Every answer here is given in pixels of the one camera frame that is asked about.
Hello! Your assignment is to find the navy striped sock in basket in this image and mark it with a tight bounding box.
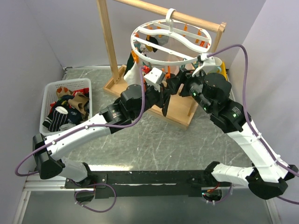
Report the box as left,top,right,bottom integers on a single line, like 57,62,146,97
43,106,68,132

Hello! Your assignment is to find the red sock in basket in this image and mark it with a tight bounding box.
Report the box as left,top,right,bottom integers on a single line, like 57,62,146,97
50,88,89,113

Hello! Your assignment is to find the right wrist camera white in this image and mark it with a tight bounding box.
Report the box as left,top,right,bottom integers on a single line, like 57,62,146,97
192,53,217,77

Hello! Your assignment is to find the wooden hanger rack frame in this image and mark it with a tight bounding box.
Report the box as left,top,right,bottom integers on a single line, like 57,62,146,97
96,0,226,130

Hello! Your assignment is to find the yellow plastic tray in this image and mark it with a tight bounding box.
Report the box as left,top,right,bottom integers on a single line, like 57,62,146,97
220,62,228,81

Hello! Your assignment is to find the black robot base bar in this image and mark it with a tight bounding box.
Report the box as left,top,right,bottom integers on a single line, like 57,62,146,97
64,169,232,199

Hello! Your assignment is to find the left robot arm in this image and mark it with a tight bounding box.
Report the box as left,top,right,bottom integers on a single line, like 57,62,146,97
33,84,171,188

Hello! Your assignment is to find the dark green dotted sock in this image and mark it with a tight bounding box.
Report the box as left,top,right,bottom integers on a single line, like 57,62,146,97
125,53,135,73

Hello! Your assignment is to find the white round clip hanger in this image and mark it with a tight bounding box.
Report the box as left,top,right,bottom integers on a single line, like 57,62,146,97
130,8,212,66

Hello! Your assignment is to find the pale green mug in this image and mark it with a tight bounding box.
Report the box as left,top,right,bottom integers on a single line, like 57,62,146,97
209,57,222,73

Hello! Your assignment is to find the pink sheer sock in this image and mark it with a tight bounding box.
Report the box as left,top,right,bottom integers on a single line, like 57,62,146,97
167,38,185,75

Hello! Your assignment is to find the argyle tan sock in basket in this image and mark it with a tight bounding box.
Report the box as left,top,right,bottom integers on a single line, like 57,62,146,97
56,87,71,98

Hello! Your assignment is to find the navy patterned sock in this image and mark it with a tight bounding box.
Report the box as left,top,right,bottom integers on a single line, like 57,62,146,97
53,95,74,108

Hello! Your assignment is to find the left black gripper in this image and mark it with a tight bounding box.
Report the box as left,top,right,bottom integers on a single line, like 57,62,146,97
131,82,171,119

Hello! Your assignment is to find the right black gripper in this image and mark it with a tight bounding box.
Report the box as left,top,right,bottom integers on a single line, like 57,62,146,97
165,67,214,113

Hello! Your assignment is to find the white plastic laundry basket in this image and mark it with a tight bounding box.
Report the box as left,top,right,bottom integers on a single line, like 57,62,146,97
39,78,93,136

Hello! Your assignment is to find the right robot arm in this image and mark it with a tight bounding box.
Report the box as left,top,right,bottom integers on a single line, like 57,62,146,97
166,69,294,200

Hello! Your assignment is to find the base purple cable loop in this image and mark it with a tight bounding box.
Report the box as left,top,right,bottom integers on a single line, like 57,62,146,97
74,183,117,213

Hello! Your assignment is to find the tan brown ribbed sock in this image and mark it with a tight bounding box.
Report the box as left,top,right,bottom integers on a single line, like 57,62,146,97
68,92,89,115

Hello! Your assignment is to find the yellow white small sock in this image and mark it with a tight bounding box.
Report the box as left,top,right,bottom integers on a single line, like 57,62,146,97
139,43,157,55

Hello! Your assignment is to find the aluminium rail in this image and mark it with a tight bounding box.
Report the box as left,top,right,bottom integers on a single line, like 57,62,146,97
22,171,68,192

